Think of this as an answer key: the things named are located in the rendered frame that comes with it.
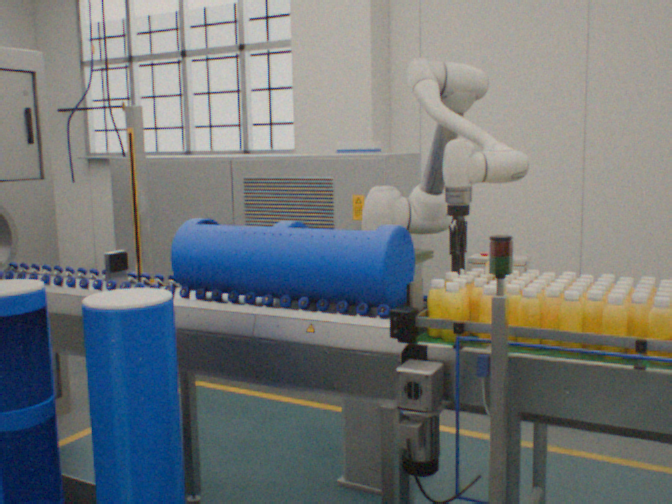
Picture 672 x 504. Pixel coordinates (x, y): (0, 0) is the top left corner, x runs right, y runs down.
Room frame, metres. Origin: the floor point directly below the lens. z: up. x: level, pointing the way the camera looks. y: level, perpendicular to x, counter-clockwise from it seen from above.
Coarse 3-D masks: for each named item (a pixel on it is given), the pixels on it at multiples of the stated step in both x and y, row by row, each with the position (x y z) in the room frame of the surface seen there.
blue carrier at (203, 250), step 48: (192, 240) 2.67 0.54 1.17; (240, 240) 2.58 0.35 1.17; (288, 240) 2.49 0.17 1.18; (336, 240) 2.41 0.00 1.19; (384, 240) 2.34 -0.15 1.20; (192, 288) 2.73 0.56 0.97; (240, 288) 2.59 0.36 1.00; (288, 288) 2.48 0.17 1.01; (336, 288) 2.39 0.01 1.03; (384, 288) 2.30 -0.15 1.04
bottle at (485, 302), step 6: (486, 294) 2.12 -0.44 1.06; (492, 294) 2.12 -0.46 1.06; (480, 300) 2.13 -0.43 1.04; (486, 300) 2.11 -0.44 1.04; (480, 306) 2.12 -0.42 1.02; (486, 306) 2.11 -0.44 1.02; (480, 312) 2.12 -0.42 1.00; (486, 312) 2.11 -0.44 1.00; (480, 318) 2.12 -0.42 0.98; (486, 318) 2.11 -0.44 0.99; (480, 336) 2.12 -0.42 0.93; (486, 336) 2.11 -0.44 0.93
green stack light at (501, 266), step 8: (488, 256) 1.90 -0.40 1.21; (496, 256) 1.88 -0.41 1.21; (512, 256) 1.88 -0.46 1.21; (488, 264) 1.90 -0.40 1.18; (496, 264) 1.87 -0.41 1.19; (504, 264) 1.87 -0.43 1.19; (512, 264) 1.88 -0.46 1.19; (488, 272) 1.90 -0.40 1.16; (496, 272) 1.87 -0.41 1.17; (504, 272) 1.87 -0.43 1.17; (512, 272) 1.88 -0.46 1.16
